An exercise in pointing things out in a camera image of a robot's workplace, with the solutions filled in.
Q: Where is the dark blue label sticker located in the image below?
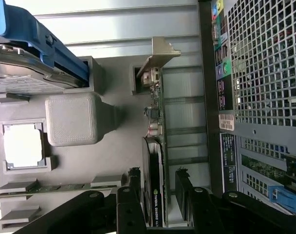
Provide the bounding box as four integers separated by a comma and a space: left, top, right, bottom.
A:
220, 132, 238, 194

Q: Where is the grey printed parts rack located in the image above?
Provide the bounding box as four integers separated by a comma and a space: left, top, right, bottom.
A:
0, 56, 169, 232

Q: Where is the blue expansion card latch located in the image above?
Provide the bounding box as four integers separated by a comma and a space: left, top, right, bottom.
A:
268, 153, 296, 215

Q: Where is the hard disk with blue caddy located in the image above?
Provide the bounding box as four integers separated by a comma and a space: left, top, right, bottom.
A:
0, 0, 91, 95

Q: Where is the silver CPU chip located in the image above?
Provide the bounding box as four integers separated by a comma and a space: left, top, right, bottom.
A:
3, 123, 45, 169

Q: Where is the green RAM stick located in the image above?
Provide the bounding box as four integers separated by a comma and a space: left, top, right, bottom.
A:
0, 183, 120, 196

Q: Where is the white barcode sticker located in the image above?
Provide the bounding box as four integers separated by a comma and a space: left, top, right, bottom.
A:
218, 114, 235, 131

